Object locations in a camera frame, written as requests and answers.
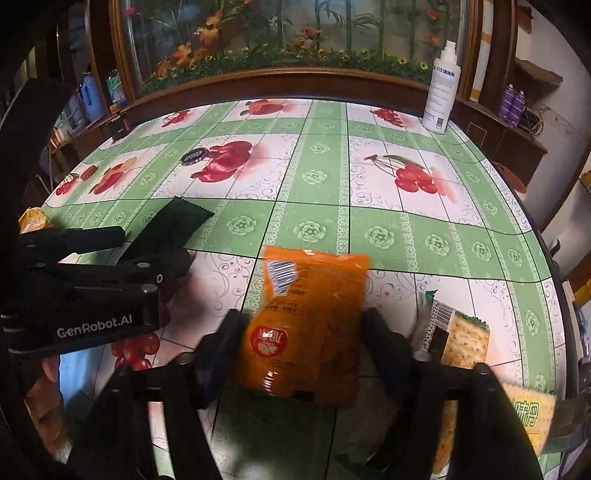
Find left hand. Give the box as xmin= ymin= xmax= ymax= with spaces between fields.
xmin=25 ymin=356 xmax=66 ymax=454

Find white spray bottle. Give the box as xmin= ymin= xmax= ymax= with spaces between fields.
xmin=422 ymin=40 xmax=461 ymax=134

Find dark green snack packet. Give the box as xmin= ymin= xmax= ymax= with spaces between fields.
xmin=117 ymin=197 xmax=213 ymax=265

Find blue thermos jug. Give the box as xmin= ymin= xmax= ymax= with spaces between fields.
xmin=80 ymin=72 xmax=105 ymax=122

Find green fruit pattern tablecloth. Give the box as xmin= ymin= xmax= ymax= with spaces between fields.
xmin=43 ymin=99 xmax=566 ymax=479

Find green cracker sleeve package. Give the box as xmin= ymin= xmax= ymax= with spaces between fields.
xmin=411 ymin=291 xmax=556 ymax=477

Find black bottle cap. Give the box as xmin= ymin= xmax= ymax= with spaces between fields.
xmin=180 ymin=147 xmax=209 ymax=166

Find purple bottles on shelf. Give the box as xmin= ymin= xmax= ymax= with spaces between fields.
xmin=498 ymin=84 xmax=526 ymax=127

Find flower mural glass panel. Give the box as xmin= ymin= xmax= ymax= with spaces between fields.
xmin=109 ymin=0 xmax=482 ymax=98

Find orange snack bag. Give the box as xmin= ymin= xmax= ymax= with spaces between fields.
xmin=233 ymin=246 xmax=370 ymax=406

